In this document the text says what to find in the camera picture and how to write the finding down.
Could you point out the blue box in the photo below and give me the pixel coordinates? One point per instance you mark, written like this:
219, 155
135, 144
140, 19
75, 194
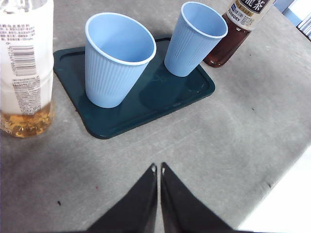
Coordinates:
283, 4

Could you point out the dark teal rectangular tray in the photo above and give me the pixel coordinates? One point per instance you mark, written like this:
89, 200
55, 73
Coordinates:
150, 104

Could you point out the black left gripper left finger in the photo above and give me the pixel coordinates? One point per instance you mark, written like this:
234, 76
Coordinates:
136, 208

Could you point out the white-label yellow tea bottle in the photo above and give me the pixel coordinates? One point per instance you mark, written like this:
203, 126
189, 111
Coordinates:
24, 60

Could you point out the blue ribbed plastic cup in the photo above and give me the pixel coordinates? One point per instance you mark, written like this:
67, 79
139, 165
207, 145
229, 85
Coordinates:
187, 53
107, 77

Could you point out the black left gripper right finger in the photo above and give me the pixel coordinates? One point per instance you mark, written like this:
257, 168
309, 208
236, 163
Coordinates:
182, 211

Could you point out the dark slatted panel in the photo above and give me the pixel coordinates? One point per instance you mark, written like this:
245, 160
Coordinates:
306, 26

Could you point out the dark oolong tea bottle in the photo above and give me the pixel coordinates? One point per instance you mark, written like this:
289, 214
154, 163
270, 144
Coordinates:
226, 46

